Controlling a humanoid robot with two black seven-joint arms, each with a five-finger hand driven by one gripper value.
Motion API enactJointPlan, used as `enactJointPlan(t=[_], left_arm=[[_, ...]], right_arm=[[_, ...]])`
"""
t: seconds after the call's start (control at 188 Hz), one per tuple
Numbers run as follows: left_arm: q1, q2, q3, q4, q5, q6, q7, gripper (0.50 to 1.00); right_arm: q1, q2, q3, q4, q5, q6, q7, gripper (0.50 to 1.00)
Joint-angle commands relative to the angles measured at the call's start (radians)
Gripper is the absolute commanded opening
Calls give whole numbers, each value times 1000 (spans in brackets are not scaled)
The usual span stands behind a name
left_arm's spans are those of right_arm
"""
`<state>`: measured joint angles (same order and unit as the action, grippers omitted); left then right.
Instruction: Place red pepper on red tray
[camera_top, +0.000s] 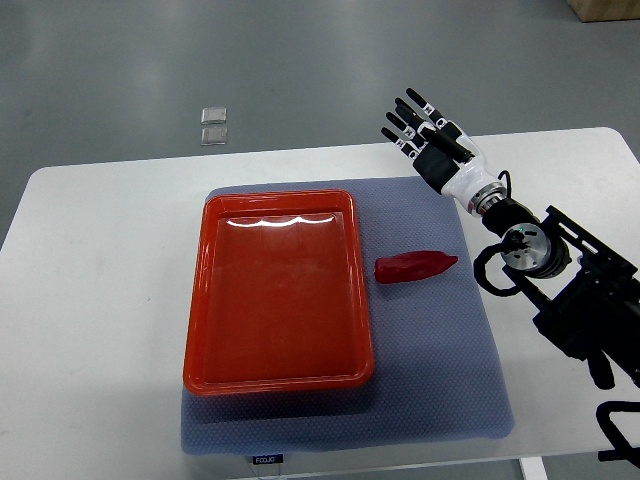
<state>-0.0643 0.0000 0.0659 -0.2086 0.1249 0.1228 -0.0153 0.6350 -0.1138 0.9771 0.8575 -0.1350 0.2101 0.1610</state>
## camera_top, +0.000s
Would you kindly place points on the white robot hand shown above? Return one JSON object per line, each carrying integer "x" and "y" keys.
{"x": 450, "y": 162}

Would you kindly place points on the red pepper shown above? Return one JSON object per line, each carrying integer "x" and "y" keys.
{"x": 412, "y": 266}

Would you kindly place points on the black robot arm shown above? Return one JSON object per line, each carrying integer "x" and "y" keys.
{"x": 586, "y": 295}

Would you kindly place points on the red plastic tray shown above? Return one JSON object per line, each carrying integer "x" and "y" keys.
{"x": 279, "y": 301}

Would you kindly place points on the cardboard box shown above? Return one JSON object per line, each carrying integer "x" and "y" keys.
{"x": 589, "y": 11}

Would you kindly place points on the lower floor plate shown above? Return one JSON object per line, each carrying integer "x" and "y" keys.
{"x": 211, "y": 136}

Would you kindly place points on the floor plate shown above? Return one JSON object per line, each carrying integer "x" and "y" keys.
{"x": 211, "y": 136}
{"x": 213, "y": 115}

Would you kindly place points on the upper floor plate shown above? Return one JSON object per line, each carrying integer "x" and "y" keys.
{"x": 213, "y": 115}

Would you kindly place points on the blue-grey foam mat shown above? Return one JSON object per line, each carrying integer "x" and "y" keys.
{"x": 437, "y": 374}

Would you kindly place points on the white table leg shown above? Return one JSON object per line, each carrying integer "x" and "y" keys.
{"x": 532, "y": 468}

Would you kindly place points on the black label tag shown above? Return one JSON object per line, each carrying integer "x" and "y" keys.
{"x": 268, "y": 459}

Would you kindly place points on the black base part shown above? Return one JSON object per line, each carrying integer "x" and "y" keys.
{"x": 621, "y": 448}

